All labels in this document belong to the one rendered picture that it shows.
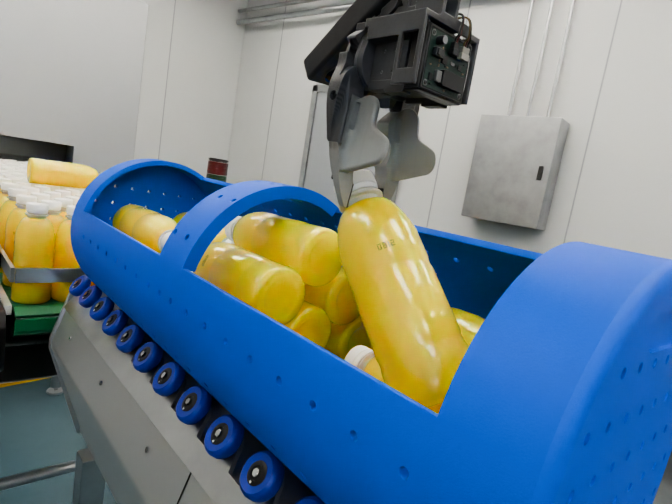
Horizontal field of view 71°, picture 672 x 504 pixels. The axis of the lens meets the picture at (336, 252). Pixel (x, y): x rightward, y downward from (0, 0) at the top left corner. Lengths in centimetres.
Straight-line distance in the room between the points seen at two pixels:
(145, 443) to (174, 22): 551
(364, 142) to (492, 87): 389
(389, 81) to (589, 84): 366
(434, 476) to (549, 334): 10
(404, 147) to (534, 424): 27
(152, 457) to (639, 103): 369
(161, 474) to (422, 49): 54
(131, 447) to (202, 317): 29
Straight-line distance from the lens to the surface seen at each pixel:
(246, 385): 42
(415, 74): 37
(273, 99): 582
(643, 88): 395
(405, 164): 44
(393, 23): 40
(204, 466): 58
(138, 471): 70
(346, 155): 40
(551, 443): 26
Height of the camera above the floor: 125
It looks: 8 degrees down
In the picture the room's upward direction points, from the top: 9 degrees clockwise
